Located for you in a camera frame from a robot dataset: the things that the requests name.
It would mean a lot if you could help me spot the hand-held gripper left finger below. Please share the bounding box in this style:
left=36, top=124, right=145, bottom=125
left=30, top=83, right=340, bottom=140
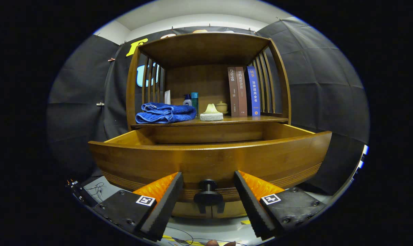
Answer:
left=92, top=172, right=184, bottom=242

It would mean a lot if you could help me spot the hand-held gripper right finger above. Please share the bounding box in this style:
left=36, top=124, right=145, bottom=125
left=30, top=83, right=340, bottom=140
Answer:
left=234, top=170, right=327, bottom=241

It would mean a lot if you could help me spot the wooden drawer with black knob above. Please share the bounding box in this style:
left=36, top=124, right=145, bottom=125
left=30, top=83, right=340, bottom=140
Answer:
left=88, top=122, right=333, bottom=214

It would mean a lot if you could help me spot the wooden cabinet door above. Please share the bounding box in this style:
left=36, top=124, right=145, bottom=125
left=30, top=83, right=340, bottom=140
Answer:
left=172, top=202, right=212, bottom=219
left=212, top=201, right=247, bottom=218

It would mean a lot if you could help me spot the wooden countertop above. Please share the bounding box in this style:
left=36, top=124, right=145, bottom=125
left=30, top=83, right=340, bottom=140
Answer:
left=131, top=115, right=289, bottom=129

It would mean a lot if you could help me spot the brown wooden cabinet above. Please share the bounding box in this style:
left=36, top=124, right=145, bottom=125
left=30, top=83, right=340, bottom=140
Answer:
left=125, top=32, right=292, bottom=219

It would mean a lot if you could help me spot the folded blue towel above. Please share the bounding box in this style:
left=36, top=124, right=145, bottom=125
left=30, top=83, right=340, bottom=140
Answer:
left=135, top=102, right=197, bottom=124

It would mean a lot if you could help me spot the reddish brown book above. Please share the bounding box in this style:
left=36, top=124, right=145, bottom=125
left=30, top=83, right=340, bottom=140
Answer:
left=235, top=66, right=248, bottom=117

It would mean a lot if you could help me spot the dark brown book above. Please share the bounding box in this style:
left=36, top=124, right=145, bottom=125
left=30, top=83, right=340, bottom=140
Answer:
left=227, top=67, right=240, bottom=117

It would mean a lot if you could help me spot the blue book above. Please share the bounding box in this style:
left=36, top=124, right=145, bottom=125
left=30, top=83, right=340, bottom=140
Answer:
left=245, top=66, right=261, bottom=117

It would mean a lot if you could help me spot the black backdrop cloth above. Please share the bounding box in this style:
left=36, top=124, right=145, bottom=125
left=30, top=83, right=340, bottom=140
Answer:
left=46, top=16, right=370, bottom=195

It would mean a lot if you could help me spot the thin black floor cable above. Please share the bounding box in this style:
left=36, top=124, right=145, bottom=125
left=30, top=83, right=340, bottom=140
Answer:
left=165, top=225, right=248, bottom=246

